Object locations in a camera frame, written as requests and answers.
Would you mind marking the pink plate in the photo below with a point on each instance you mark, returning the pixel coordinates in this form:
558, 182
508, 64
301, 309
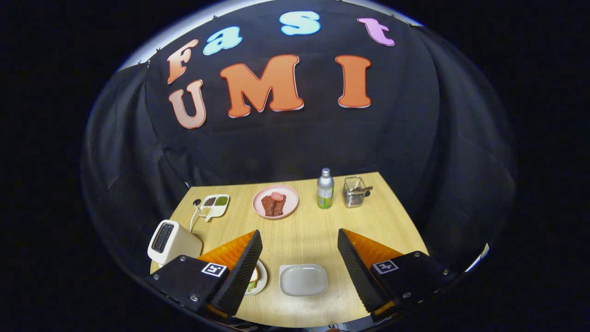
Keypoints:
292, 203

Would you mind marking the black backdrop cloth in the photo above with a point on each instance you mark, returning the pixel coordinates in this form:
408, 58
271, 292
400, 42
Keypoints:
299, 143

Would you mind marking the wooden utensils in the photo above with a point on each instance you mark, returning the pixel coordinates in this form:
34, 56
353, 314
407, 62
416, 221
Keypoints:
362, 189

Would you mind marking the white toaster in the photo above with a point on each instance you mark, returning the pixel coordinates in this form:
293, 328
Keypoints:
182, 244

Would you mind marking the white rectangular dish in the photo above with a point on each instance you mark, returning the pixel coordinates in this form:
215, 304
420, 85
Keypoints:
303, 280

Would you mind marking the toasted bread slice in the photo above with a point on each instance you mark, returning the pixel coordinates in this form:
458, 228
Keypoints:
254, 275

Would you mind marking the pile of green beans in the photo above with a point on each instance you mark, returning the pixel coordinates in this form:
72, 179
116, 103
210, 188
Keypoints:
221, 201

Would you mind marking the brown meat slices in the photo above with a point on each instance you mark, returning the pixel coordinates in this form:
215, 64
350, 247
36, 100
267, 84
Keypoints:
272, 207

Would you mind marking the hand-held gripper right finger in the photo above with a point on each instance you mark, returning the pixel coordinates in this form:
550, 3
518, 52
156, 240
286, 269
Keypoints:
357, 272

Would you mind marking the pile of yellow beans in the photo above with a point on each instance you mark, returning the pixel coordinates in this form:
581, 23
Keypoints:
206, 211

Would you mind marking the white divided dish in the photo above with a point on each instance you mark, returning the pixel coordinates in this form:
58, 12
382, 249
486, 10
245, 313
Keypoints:
219, 211

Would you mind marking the silver bottle green label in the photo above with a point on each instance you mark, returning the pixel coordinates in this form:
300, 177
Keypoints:
325, 191

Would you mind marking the red sausage slice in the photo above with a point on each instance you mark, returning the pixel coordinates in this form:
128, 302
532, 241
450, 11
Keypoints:
278, 196

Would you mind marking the white round plate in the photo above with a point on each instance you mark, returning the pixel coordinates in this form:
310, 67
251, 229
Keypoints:
262, 281

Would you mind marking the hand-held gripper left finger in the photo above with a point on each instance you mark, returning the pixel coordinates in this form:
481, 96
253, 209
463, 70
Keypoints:
239, 276

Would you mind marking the pile of dark beans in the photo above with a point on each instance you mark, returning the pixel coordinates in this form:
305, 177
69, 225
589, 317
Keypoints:
209, 201

